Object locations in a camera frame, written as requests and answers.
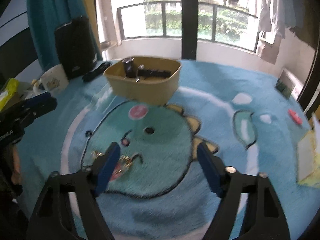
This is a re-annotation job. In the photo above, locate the left hand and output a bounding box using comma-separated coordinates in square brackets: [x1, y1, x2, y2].
[11, 145, 22, 185]

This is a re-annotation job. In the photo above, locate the white cartoon mug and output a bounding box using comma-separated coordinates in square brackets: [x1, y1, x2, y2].
[33, 64, 69, 95]

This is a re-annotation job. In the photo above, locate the yellow plastic bag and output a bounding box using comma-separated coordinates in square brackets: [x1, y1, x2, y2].
[0, 78, 20, 112]

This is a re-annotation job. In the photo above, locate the black electric kettle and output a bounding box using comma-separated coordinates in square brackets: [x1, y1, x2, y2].
[54, 16, 96, 80]

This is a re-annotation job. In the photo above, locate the teal curtain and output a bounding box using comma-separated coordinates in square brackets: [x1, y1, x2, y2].
[27, 0, 102, 72]

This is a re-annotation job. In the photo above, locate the tan plastic tray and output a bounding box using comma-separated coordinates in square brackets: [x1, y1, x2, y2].
[104, 56, 182, 106]

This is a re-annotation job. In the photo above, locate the black watch stand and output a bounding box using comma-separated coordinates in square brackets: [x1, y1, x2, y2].
[122, 57, 171, 79]

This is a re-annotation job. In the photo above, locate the red round small object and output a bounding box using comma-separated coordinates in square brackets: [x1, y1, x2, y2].
[288, 109, 303, 126]

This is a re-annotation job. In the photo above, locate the blue dinosaur plush rug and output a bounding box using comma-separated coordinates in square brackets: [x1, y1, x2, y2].
[17, 61, 319, 239]

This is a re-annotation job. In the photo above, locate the small dark green object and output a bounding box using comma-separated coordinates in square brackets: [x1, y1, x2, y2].
[275, 79, 292, 99]

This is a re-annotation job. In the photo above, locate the black balcony railing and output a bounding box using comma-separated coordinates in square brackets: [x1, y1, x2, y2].
[117, 1, 259, 52]

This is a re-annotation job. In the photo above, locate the hanging light grey shirt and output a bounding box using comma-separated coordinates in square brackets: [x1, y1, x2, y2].
[258, 0, 285, 38]

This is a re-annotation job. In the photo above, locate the black coiled cable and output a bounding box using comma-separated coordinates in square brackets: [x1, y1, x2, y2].
[82, 61, 112, 82]

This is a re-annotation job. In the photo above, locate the black door frame post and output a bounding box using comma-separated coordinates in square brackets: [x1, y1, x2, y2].
[181, 0, 198, 60]

